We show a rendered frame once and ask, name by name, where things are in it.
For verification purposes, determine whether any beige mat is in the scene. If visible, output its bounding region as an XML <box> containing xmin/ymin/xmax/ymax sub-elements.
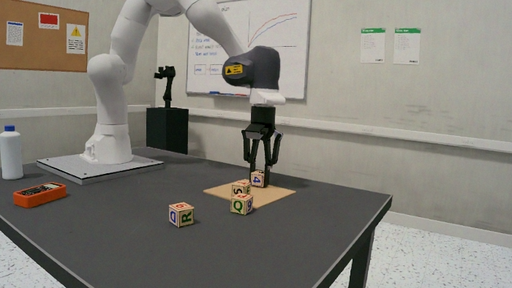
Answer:
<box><xmin>203</xmin><ymin>183</ymin><xmax>296</xmax><ymax>208</ymax></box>

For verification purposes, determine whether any white plastic bottle with blue cap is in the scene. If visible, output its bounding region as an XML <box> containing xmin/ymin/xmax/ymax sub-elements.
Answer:
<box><xmin>0</xmin><ymin>125</ymin><xmax>23</xmax><ymax>180</ymax></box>

